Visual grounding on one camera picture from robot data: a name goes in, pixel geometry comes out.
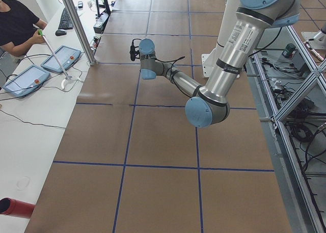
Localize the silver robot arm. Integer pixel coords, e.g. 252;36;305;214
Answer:
130;0;301;127

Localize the aluminium frame post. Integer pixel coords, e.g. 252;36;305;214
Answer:
62;0;96;66

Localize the far teach pendant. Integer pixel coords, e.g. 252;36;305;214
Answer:
41;45;82;73

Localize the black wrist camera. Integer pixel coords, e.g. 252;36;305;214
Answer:
129;38;140;61

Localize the person in black shirt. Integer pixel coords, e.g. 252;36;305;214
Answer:
1;0;47;57

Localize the teach pendant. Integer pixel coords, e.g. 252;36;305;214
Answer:
3;65;50;97
41;45;82;73

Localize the near teach pendant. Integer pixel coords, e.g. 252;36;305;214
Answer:
3;65;50;97

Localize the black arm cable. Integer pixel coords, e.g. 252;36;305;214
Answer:
132;38;186;96

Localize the silver reacher stick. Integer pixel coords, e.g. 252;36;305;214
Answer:
38;29;84;90

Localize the red cylinder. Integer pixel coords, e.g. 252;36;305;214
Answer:
1;198;35;219

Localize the white pedestal column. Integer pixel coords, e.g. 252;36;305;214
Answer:
201;0;240;79

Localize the black computer mouse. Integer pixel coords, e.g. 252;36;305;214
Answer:
55;29;67;36

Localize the black keyboard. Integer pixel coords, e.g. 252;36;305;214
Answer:
58;8;73;30

